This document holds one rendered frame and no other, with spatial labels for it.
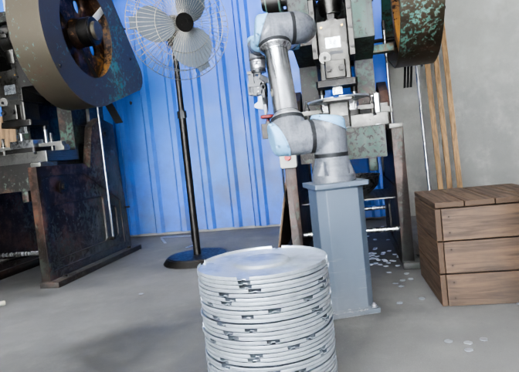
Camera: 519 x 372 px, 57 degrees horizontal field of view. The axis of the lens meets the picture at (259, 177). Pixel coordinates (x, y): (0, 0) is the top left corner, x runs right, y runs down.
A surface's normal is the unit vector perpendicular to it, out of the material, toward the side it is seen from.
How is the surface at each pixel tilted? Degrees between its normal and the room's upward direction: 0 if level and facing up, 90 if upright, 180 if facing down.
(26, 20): 95
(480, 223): 90
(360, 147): 90
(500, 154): 90
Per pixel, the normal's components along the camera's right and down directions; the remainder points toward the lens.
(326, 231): -0.60, 0.11
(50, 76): -0.08, 0.74
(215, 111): -0.18, 0.07
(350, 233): 0.14, 0.04
